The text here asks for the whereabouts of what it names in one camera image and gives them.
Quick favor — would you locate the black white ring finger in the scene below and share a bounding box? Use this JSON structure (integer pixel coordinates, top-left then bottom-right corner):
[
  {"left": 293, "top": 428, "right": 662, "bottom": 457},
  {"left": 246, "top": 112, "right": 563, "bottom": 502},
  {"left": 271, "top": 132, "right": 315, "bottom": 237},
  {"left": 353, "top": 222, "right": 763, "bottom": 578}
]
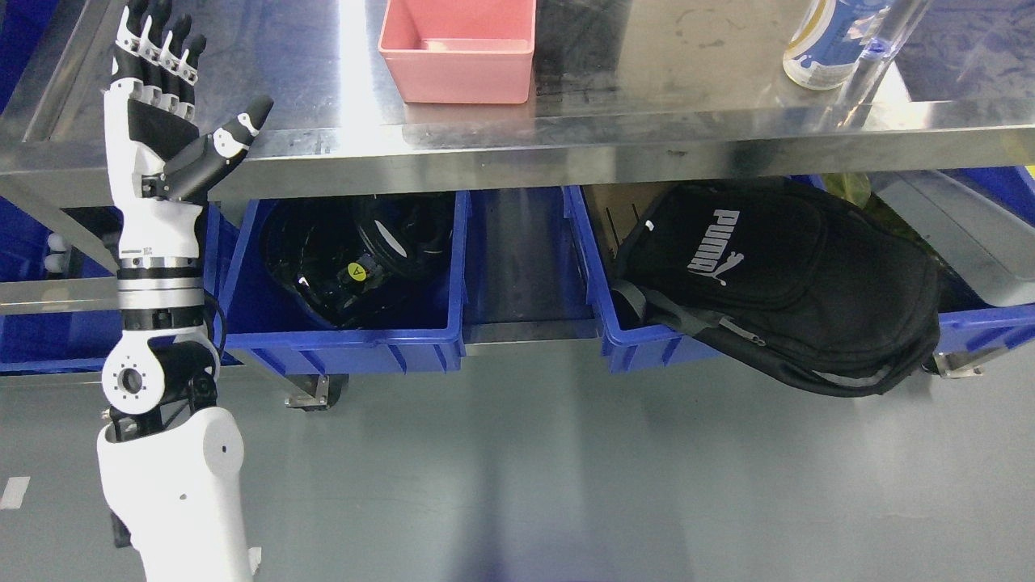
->
[{"left": 139, "top": 1, "right": 171, "bottom": 104}]

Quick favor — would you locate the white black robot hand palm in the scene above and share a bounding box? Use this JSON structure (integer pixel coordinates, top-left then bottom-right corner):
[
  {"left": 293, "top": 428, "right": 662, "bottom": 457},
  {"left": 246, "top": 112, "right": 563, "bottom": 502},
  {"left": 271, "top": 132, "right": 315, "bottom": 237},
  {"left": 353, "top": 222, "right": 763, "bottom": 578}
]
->
[{"left": 104, "top": 78, "right": 202, "bottom": 260}]

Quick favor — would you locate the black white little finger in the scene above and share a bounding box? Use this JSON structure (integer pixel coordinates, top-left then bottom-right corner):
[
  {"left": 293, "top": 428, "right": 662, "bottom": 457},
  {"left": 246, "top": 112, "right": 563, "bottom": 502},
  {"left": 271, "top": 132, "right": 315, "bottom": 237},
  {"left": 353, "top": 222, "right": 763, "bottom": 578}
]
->
[{"left": 110, "top": 1, "right": 150, "bottom": 91}]

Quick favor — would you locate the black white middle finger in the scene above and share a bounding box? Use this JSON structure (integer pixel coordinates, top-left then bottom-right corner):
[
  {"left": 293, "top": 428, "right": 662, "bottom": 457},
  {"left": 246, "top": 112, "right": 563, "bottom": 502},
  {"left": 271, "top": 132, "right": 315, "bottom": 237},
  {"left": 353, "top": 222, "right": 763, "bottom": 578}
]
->
[{"left": 159, "top": 14, "right": 193, "bottom": 112}]

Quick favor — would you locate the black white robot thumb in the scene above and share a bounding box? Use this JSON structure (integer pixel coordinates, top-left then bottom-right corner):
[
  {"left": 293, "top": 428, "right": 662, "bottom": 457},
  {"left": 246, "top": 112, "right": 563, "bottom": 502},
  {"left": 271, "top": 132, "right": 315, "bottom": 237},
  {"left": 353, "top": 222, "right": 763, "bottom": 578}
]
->
[{"left": 142, "top": 95, "right": 274, "bottom": 201}]

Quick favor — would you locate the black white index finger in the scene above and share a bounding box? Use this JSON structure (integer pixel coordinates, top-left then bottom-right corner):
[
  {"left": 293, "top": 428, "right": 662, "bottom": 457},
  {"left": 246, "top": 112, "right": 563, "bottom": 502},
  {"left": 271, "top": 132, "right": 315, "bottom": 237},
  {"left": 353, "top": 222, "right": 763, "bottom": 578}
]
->
[{"left": 176, "top": 34, "right": 207, "bottom": 122}]

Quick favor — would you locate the pink plastic storage box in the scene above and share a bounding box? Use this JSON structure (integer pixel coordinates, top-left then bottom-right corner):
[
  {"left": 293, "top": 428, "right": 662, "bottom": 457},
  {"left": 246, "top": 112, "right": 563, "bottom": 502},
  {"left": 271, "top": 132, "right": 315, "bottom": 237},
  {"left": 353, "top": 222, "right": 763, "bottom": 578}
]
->
[{"left": 378, "top": 1, "right": 539, "bottom": 104}]

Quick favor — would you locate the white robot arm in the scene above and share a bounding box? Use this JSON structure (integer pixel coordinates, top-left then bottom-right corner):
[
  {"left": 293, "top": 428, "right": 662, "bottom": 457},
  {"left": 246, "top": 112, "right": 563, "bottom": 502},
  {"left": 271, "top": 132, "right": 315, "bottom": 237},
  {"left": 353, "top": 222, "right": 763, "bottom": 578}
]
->
[{"left": 96, "top": 1, "right": 273, "bottom": 581}]

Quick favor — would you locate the blue bin far left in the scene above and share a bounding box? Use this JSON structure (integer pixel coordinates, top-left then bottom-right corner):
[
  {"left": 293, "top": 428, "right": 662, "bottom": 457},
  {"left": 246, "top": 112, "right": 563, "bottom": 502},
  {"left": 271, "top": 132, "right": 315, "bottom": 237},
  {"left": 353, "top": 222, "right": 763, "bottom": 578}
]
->
[{"left": 0, "top": 194, "right": 243, "bottom": 375}]

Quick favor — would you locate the stainless steel table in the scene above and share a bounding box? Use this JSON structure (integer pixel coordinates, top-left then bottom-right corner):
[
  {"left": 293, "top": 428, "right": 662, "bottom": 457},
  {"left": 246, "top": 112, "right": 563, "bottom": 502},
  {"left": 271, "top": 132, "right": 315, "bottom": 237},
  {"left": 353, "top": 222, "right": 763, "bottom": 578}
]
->
[{"left": 0, "top": 0, "right": 1035, "bottom": 316}]

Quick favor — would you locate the blue bin with backpack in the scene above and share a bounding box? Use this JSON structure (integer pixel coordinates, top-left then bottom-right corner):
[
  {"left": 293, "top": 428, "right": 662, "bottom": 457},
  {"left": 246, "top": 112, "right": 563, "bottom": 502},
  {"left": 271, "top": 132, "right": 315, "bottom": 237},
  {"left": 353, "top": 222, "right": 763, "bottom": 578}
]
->
[{"left": 564, "top": 173, "right": 1035, "bottom": 374}]

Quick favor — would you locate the black Puma backpack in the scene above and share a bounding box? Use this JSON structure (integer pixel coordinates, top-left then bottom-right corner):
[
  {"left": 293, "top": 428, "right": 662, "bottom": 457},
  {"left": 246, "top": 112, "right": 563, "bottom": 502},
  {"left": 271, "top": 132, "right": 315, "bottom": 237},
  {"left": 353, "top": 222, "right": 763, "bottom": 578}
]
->
[{"left": 610, "top": 178, "right": 941, "bottom": 398}]

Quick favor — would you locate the blue white bottle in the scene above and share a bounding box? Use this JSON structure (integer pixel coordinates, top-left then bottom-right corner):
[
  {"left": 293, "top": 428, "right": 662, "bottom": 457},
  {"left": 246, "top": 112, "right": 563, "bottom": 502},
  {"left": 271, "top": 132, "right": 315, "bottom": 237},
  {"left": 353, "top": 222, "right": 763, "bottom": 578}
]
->
[{"left": 781, "top": 1, "right": 892, "bottom": 90}]

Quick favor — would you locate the grey plastic case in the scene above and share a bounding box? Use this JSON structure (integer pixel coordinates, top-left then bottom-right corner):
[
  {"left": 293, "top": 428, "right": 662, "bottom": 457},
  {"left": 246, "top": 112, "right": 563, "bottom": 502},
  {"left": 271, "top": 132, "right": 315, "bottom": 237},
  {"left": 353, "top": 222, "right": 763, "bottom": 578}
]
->
[{"left": 869, "top": 170, "right": 1034, "bottom": 308}]

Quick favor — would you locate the blue bin with cables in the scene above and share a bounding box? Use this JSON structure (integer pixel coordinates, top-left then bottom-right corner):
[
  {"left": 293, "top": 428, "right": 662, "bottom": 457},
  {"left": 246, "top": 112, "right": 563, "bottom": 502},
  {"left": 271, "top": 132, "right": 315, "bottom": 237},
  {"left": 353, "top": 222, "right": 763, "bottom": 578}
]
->
[{"left": 219, "top": 191, "right": 471, "bottom": 376}]

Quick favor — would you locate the black cables bundle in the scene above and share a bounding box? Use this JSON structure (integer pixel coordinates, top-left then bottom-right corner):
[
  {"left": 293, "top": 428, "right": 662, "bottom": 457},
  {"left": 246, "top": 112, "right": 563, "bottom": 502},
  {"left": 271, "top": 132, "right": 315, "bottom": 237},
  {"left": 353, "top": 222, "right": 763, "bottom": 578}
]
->
[{"left": 260, "top": 193, "right": 455, "bottom": 330}]

